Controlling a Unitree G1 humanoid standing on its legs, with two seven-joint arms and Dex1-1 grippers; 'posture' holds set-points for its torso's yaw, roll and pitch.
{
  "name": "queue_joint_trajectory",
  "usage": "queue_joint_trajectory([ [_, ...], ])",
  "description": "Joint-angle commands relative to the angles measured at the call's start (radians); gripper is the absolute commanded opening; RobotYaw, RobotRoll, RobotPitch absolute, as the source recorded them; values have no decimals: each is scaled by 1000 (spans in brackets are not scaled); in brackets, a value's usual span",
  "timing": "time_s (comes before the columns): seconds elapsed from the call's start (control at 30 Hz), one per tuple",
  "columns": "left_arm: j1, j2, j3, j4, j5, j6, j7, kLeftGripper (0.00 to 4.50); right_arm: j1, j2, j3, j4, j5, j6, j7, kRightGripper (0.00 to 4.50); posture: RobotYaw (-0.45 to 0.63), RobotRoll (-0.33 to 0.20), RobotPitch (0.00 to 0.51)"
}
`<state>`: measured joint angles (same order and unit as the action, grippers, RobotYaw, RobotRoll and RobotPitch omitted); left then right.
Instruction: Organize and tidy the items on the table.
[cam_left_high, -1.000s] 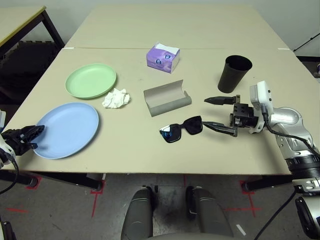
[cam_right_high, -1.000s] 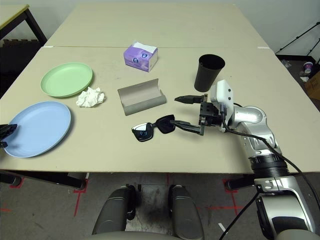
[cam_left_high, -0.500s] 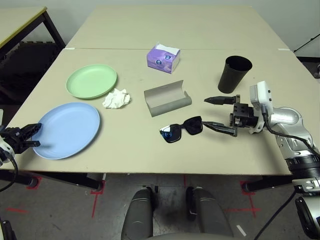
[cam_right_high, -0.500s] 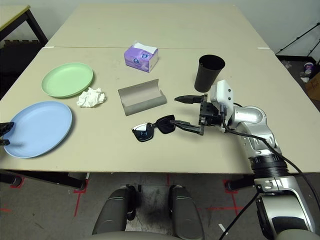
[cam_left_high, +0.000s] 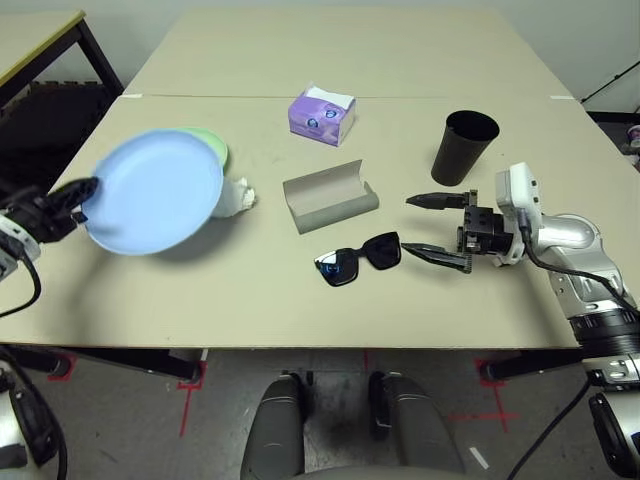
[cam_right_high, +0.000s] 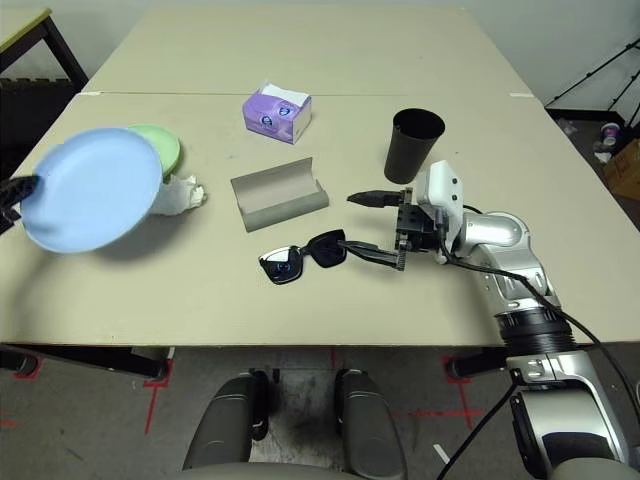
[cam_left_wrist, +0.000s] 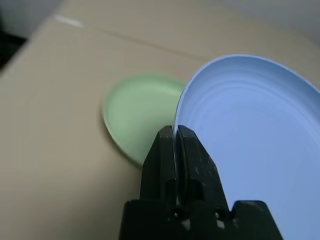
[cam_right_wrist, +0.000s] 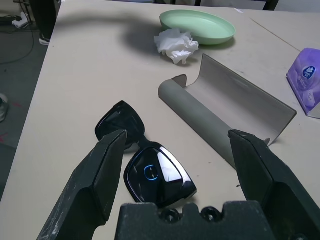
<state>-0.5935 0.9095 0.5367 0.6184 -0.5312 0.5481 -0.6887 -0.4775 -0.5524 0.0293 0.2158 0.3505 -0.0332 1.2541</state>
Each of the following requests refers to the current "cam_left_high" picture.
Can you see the grey robot leg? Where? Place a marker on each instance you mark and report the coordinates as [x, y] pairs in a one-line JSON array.
[[275, 430], [420, 425]]

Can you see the grey glasses case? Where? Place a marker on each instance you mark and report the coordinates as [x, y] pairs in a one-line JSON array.
[[330, 202]]

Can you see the black sunglasses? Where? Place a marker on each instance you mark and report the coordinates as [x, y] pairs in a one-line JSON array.
[[382, 250]]

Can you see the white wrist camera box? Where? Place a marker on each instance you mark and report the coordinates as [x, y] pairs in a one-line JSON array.
[[12, 245], [517, 192]]

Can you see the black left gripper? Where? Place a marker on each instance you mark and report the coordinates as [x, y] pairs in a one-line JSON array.
[[35, 215]]

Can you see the black plastic cup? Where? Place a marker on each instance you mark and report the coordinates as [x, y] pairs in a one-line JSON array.
[[457, 157]]

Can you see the green plastic plate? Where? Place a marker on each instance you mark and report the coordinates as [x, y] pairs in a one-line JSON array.
[[220, 150]]

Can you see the white tissue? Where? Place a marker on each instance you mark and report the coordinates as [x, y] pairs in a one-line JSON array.
[[235, 200]]

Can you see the small purple white cup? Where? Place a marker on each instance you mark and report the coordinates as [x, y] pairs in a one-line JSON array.
[[635, 137]]

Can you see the white paper strip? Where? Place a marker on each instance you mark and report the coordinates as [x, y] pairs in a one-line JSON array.
[[479, 457]]

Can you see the grey robot left leg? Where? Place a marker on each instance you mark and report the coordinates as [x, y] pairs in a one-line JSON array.
[[275, 430]]

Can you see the blue plastic plate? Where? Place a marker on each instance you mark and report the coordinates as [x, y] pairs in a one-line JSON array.
[[155, 190]]

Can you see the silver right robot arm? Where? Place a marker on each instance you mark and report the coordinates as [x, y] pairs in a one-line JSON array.
[[585, 250]]

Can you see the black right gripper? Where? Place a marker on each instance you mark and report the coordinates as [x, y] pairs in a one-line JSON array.
[[482, 230]]

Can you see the grey robot right leg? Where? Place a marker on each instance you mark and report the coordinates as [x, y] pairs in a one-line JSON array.
[[420, 425]]

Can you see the black tripod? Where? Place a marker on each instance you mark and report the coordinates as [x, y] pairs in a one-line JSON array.
[[612, 80]]

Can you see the black framed side table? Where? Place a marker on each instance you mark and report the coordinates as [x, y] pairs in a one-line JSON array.
[[30, 42]]

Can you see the purple tissue pack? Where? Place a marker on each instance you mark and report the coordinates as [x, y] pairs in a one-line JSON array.
[[315, 120]]

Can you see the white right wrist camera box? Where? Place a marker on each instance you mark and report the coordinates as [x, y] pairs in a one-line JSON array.
[[517, 192]]

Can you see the black table base bar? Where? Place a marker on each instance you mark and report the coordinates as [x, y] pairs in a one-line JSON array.
[[530, 365], [150, 360]]

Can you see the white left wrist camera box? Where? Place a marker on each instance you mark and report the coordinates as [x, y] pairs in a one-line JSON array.
[[12, 245]]

